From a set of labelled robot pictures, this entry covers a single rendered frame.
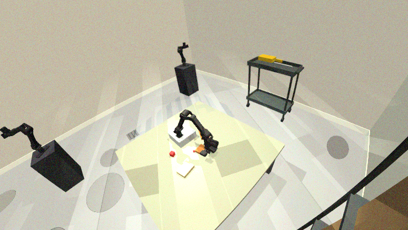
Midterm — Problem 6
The orange square block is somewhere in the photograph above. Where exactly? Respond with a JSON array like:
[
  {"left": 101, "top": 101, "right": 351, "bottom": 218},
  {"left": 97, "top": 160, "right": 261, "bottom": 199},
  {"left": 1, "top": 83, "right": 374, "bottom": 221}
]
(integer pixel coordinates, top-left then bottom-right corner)
[{"left": 195, "top": 144, "right": 205, "bottom": 154}]

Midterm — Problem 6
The tan block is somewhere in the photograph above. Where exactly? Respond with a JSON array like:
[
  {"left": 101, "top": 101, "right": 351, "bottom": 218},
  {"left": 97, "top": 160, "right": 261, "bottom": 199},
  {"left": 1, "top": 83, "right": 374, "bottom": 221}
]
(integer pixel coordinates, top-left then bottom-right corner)
[{"left": 176, "top": 160, "right": 195, "bottom": 178}]

